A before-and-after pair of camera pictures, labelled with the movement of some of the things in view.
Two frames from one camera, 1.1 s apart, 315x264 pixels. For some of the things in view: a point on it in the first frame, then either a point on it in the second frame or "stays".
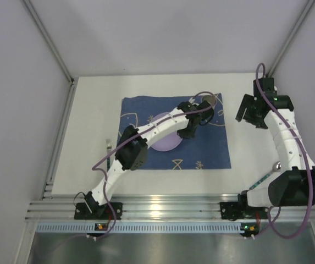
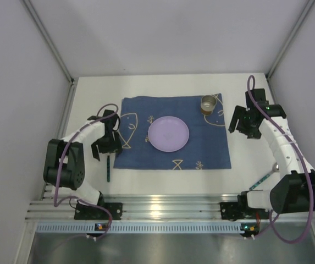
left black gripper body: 191,127 to 105,147
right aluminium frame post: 289,38 stays
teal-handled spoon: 276,166 stays
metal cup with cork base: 210,99 stays
